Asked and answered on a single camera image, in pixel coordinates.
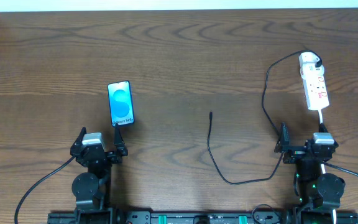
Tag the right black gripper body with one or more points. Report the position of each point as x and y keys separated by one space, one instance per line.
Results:
x=304 y=152

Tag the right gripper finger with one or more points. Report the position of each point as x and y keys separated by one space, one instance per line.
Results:
x=322 y=128
x=284 y=139

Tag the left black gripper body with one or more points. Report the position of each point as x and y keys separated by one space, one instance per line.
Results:
x=96 y=154

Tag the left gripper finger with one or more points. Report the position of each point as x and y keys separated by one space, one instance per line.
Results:
x=78 y=142
x=118 y=140

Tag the blue screen Galaxy smartphone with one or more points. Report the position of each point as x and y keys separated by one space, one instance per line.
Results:
x=120 y=103

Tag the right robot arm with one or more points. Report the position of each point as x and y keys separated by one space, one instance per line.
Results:
x=319 y=192

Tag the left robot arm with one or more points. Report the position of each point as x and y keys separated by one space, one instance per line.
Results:
x=92 y=189

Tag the white USB charger plug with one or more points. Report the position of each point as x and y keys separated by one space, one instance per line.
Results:
x=310 y=65

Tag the white power strip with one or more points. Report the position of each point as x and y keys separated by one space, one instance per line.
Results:
x=315 y=92

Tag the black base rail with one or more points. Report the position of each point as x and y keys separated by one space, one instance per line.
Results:
x=144 y=217

